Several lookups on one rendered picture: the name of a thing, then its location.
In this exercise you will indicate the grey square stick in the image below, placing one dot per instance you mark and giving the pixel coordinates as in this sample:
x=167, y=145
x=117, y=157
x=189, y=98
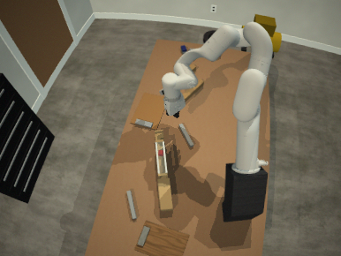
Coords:
x=130, y=198
x=182, y=128

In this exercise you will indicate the wooden batten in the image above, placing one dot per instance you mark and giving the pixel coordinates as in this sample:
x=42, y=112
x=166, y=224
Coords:
x=189, y=92
x=193, y=67

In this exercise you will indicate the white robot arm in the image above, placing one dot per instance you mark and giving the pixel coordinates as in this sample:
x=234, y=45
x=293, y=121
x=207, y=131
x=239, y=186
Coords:
x=249, y=91

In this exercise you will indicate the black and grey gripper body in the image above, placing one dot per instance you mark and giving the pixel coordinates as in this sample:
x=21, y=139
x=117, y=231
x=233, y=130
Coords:
x=174, y=107

